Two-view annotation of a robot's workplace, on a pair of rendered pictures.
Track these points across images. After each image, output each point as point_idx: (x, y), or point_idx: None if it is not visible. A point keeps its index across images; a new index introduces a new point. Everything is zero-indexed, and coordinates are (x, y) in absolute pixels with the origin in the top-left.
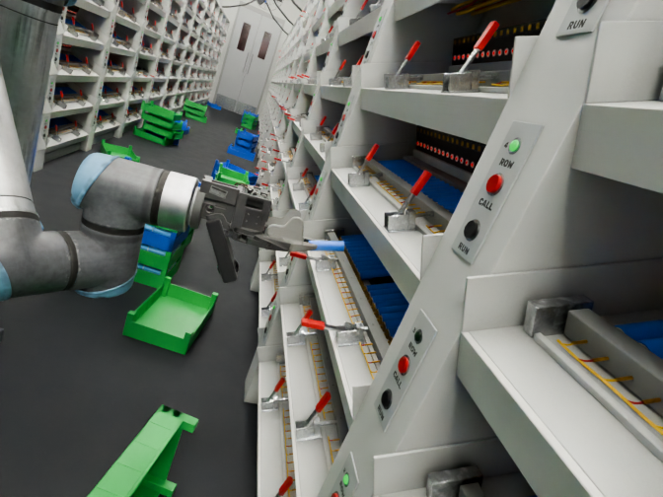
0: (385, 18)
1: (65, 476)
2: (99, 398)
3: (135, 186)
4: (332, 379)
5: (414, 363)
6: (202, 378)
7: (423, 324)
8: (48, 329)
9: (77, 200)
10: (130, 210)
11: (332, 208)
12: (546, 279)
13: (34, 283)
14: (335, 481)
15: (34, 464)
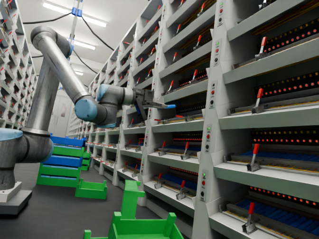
0: (160, 52)
1: (91, 221)
2: (83, 208)
3: (117, 89)
4: (184, 150)
5: (215, 88)
6: (118, 203)
7: (213, 82)
8: (43, 197)
9: (101, 95)
10: (117, 96)
11: (158, 113)
12: (232, 61)
13: (100, 114)
14: (206, 134)
15: (77, 220)
